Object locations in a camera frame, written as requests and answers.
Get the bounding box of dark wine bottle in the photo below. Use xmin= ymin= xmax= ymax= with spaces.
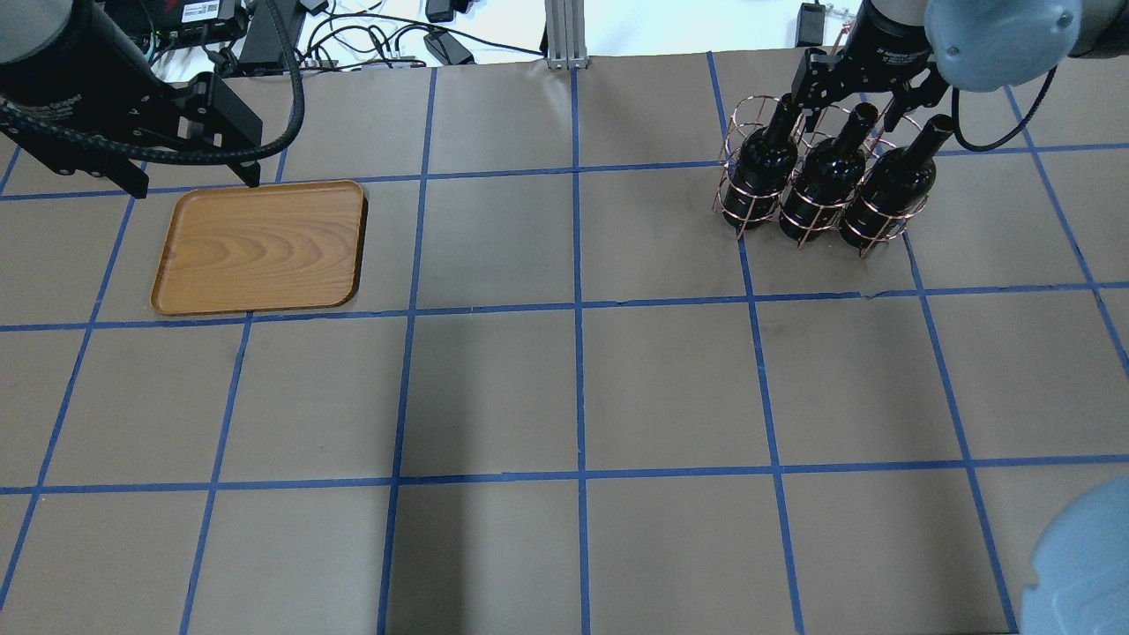
xmin=723 ymin=93 xmax=798 ymax=232
xmin=779 ymin=103 xmax=879 ymax=245
xmin=838 ymin=114 xmax=954 ymax=254

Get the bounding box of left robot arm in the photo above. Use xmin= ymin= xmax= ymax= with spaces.
xmin=1 ymin=1 xmax=262 ymax=198

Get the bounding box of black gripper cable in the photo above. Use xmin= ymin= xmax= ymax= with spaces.
xmin=0 ymin=0 xmax=305 ymax=167

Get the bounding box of wooden tray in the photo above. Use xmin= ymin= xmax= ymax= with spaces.
xmin=150 ymin=180 xmax=368 ymax=318

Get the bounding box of aluminium frame post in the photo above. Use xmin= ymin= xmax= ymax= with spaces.
xmin=544 ymin=0 xmax=590 ymax=70

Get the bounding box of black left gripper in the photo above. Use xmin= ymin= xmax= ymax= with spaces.
xmin=3 ymin=53 xmax=263 ymax=200

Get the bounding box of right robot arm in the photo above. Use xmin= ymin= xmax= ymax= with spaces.
xmin=791 ymin=1 xmax=1126 ymax=634

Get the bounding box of copper wire bottle basket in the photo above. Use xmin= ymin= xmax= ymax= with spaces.
xmin=714 ymin=93 xmax=951 ymax=258

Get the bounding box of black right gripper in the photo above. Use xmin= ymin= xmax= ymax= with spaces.
xmin=789 ymin=1 xmax=949 ymax=138

